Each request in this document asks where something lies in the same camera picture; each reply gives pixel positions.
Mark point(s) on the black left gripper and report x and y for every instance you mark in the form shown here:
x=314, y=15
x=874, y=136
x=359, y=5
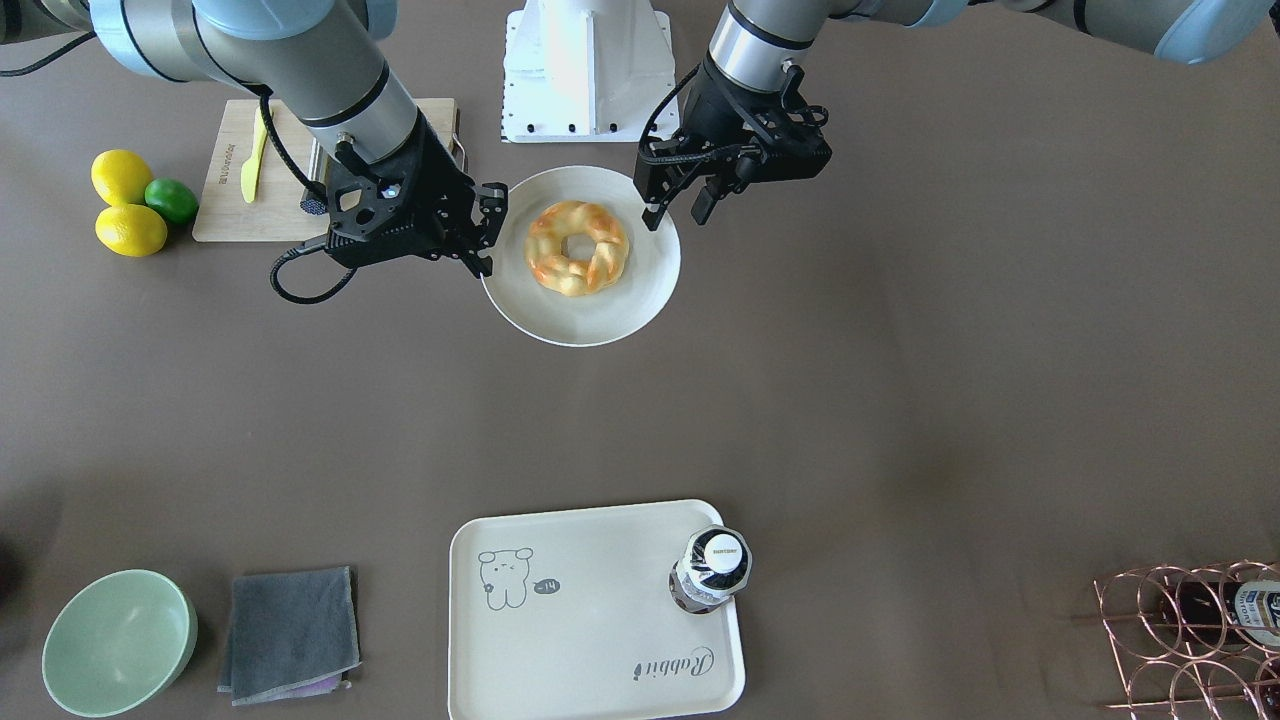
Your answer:
x=716, y=110

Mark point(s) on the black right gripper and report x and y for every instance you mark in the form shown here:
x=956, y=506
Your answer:
x=441, y=178

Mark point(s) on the glazed twisted donut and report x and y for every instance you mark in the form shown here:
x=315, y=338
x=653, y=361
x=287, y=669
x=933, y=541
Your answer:
x=576, y=248

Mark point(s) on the white oval plate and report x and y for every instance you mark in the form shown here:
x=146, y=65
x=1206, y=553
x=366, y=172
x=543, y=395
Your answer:
x=648, y=281

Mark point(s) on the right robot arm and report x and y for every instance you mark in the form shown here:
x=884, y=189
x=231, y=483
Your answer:
x=320, y=58

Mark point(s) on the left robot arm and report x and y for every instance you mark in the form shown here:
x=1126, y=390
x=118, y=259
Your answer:
x=753, y=39

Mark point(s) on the dark tea bottle on tray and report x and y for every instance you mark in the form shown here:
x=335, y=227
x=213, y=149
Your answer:
x=715, y=565

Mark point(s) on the cream rabbit tray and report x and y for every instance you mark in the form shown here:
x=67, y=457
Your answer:
x=570, y=615

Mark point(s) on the wooden cutting board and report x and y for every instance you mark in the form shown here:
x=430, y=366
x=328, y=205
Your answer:
x=275, y=216

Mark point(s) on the yellow plastic knife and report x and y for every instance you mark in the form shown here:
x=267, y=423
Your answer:
x=249, y=173

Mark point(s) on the green lime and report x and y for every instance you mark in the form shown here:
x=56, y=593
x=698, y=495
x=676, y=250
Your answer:
x=175, y=202

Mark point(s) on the lower yellow lemon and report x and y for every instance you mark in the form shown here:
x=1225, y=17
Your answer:
x=131, y=230

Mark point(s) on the yellow lemon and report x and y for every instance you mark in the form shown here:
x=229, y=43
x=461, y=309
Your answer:
x=131, y=230
x=120, y=177

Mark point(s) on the upper yellow lemon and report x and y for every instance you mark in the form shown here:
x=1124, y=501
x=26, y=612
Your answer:
x=120, y=177

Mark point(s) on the grey folded cloth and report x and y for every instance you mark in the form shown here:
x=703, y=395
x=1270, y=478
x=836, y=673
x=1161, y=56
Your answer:
x=291, y=635

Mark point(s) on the green bowl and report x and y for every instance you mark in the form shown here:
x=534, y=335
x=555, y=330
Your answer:
x=118, y=642

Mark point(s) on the dark bottle in rack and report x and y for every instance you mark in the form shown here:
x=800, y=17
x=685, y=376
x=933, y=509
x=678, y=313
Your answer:
x=1227, y=615

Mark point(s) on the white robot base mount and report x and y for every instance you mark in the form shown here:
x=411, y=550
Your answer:
x=587, y=71

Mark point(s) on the copper wire bottle rack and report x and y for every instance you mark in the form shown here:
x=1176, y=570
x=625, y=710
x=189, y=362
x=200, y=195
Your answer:
x=1165, y=677

